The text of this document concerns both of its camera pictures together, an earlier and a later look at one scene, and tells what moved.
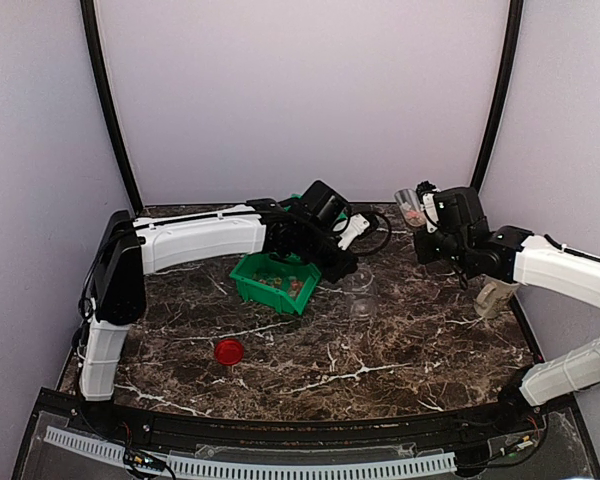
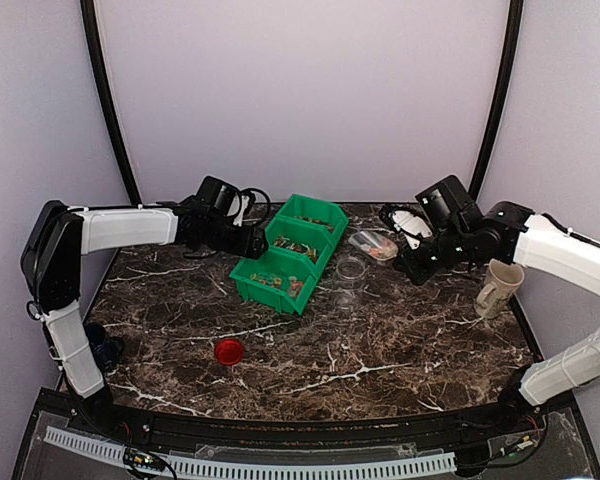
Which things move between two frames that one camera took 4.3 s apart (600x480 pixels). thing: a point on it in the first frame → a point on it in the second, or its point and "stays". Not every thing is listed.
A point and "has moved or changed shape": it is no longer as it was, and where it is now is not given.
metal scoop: [411, 206] → [378, 245]
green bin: [284, 284] stays
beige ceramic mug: [491, 292] stays
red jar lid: [229, 352] stays
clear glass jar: [361, 288] has moved or changed shape
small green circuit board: [139, 458] stays
